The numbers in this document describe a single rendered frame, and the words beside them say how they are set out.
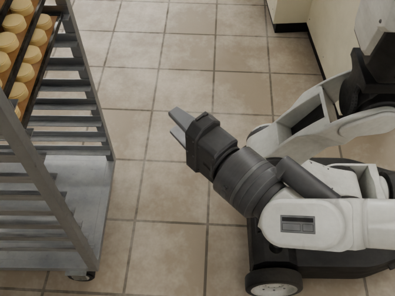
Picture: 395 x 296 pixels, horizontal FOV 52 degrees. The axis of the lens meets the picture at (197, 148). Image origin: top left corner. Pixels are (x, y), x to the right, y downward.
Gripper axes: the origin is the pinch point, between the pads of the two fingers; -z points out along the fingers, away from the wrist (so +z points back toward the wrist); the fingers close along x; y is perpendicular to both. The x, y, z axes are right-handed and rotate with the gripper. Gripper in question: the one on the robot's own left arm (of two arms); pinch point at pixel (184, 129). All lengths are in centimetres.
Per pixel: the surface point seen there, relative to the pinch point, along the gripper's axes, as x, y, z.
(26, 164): -18.8, 21.2, -27.9
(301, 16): -86, -146, -66
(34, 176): -23.9, 21.1, -27.8
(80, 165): -85, -1, -67
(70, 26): -18, -11, -59
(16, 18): -2, 5, -50
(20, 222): -59, 30, -43
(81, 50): -27, -12, -59
